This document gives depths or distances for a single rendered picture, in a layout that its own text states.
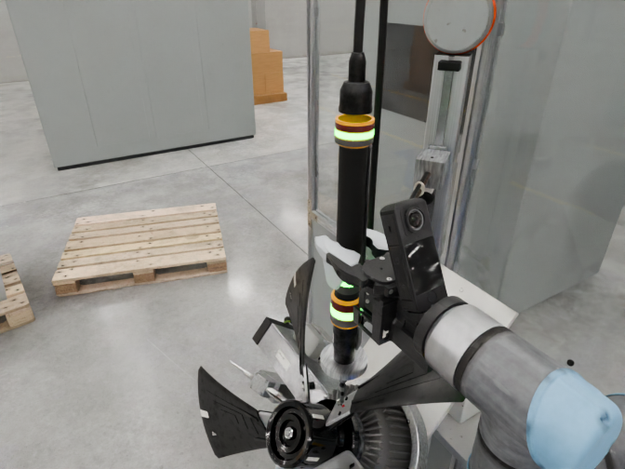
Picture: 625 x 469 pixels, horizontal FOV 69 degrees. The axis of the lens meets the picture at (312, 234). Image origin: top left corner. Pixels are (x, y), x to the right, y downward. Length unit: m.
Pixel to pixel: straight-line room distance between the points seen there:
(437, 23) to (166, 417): 2.18
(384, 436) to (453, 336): 0.57
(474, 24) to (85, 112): 5.25
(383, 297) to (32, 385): 2.70
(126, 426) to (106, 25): 4.44
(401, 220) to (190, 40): 5.76
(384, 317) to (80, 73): 5.58
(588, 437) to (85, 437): 2.46
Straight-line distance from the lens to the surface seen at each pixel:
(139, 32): 5.98
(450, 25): 1.17
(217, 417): 1.16
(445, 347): 0.44
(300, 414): 0.90
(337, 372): 0.67
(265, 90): 8.83
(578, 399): 0.41
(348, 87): 0.49
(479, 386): 0.43
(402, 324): 0.52
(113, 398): 2.79
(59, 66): 5.91
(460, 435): 1.42
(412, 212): 0.47
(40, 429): 2.81
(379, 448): 0.98
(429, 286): 0.48
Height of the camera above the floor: 1.95
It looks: 29 degrees down
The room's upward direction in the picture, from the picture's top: straight up
